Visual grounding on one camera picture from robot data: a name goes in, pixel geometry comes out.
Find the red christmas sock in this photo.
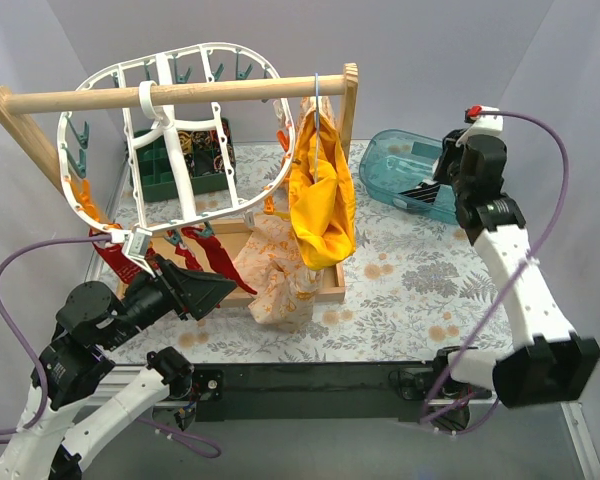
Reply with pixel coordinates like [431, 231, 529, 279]
[93, 240, 154, 285]
[167, 222, 257, 295]

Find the black white striped sock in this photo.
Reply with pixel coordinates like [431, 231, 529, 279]
[399, 180, 451, 204]

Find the white clip sock hanger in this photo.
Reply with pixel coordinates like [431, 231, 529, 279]
[50, 42, 295, 234]

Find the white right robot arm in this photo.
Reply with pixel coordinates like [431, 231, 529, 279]
[425, 130, 600, 408]

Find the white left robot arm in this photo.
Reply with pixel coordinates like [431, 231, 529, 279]
[0, 256, 236, 479]

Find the teal transparent plastic bin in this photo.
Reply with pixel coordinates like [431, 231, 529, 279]
[359, 129, 457, 225]

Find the white orange patterned cloth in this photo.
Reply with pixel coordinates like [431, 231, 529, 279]
[236, 96, 341, 332]

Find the green compartment organizer box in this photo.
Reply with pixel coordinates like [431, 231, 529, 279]
[129, 117, 239, 204]

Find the wooden clothes rack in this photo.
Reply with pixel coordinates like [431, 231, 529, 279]
[0, 62, 360, 309]

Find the yellow garment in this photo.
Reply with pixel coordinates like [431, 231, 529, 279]
[288, 111, 356, 270]

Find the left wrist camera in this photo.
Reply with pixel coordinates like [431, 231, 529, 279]
[111, 226, 155, 277]

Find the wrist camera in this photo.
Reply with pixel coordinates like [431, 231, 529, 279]
[456, 105, 504, 146]
[111, 226, 155, 277]

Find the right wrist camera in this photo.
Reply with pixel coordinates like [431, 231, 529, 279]
[456, 105, 504, 146]

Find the blue wire hanger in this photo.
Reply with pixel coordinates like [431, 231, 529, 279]
[313, 72, 321, 184]

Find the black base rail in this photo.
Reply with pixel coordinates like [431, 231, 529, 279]
[152, 362, 491, 424]

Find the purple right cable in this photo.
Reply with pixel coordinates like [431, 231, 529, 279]
[389, 112, 571, 434]

